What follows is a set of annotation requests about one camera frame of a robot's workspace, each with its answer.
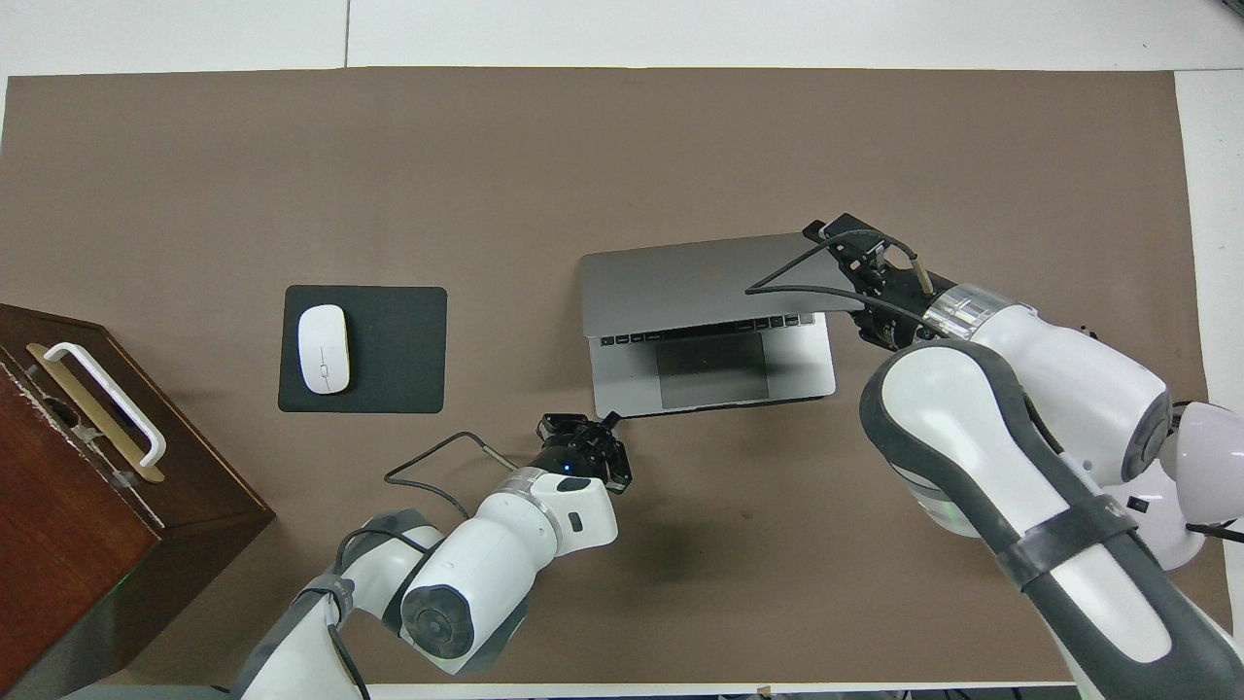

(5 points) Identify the dark wooden box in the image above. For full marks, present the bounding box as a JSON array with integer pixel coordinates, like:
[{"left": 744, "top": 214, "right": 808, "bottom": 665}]
[{"left": 0, "top": 303, "right": 276, "bottom": 696}]

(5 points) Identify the white computer mouse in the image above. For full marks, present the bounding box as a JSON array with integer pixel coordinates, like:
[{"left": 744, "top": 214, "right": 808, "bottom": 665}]
[{"left": 297, "top": 304, "right": 351, "bottom": 396}]

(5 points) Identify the silver laptop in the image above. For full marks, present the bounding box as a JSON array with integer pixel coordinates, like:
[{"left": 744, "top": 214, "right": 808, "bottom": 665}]
[{"left": 580, "top": 231, "right": 866, "bottom": 419}]

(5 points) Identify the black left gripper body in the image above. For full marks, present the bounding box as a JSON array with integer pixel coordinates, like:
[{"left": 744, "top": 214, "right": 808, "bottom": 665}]
[{"left": 532, "top": 432, "right": 616, "bottom": 483}]

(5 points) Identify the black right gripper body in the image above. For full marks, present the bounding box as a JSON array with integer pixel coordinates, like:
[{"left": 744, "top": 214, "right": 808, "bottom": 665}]
[{"left": 834, "top": 233, "right": 950, "bottom": 351}]

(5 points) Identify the black mouse pad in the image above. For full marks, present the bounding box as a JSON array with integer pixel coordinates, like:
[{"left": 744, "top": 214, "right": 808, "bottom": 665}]
[{"left": 278, "top": 285, "right": 449, "bottom": 415}]

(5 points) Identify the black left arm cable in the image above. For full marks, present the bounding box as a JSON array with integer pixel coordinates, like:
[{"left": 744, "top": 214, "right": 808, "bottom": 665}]
[{"left": 384, "top": 431, "right": 516, "bottom": 521}]

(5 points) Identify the brown table mat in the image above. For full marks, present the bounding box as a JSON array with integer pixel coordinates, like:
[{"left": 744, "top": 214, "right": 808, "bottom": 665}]
[{"left": 0, "top": 68, "right": 1237, "bottom": 686}]

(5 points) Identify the white desk lamp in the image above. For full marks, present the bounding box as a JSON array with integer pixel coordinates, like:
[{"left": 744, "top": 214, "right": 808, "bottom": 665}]
[{"left": 1108, "top": 401, "right": 1244, "bottom": 573}]

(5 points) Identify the white box handle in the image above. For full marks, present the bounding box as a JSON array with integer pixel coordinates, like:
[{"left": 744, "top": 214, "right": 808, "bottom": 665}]
[{"left": 44, "top": 342, "right": 168, "bottom": 470}]

